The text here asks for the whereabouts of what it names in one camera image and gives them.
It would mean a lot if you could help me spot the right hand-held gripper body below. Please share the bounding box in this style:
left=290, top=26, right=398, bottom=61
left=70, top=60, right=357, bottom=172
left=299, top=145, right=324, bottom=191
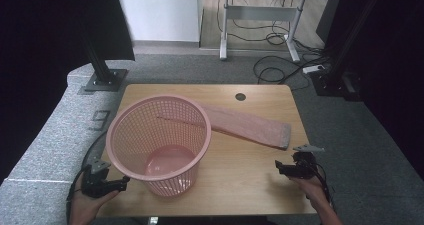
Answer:
left=292, top=143, right=325, bottom=180

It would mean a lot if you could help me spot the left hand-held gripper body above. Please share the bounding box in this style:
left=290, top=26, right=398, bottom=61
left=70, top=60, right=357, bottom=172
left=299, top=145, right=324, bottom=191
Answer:
left=80, top=158, right=113, bottom=200

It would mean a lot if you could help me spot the pink plastic mesh basket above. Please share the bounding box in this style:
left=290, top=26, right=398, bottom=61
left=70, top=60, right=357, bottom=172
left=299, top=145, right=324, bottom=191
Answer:
left=105, top=94, right=213, bottom=198

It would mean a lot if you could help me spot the pink plastic bag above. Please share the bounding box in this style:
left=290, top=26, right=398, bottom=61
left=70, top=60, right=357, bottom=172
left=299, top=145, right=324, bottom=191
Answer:
left=194, top=100, right=292, bottom=151

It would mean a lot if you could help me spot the person's right hand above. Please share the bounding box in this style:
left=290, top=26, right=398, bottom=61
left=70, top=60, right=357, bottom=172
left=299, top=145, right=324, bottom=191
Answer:
left=289, top=176, right=330, bottom=208

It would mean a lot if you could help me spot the person's left hand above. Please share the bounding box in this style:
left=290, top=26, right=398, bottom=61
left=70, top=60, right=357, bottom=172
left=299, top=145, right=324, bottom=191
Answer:
left=67, top=190, right=120, bottom=225

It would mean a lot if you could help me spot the grey carpeted platform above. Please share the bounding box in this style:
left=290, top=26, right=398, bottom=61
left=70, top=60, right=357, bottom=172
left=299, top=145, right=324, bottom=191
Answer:
left=0, top=63, right=134, bottom=225

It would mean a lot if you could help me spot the black metal stand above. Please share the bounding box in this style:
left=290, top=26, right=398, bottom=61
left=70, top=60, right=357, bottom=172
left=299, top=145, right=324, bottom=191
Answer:
left=309, top=0, right=388, bottom=101
left=78, top=24, right=130, bottom=93

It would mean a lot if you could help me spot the white power strip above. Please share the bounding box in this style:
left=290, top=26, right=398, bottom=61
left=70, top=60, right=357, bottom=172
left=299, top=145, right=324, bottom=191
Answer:
left=302, top=64, right=325, bottom=75

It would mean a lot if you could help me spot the black curtain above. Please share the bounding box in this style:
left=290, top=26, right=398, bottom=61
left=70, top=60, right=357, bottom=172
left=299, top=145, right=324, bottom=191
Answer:
left=315, top=0, right=424, bottom=180
left=0, top=0, right=136, bottom=183

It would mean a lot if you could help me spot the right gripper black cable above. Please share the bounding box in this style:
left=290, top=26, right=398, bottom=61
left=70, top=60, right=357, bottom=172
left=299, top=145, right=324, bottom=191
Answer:
left=311, top=160, right=336, bottom=210

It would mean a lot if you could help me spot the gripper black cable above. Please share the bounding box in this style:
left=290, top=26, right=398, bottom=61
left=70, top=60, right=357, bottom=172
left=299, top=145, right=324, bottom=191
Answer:
left=65, top=129, right=110, bottom=225
left=311, top=160, right=336, bottom=210

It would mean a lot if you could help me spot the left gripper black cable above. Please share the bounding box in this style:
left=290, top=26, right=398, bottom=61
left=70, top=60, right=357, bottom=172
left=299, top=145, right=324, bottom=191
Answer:
left=65, top=129, right=110, bottom=225

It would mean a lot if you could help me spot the black floor cable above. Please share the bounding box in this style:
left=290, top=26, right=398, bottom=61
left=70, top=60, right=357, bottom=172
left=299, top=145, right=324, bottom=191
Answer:
left=252, top=46, right=332, bottom=86
left=216, top=0, right=322, bottom=48

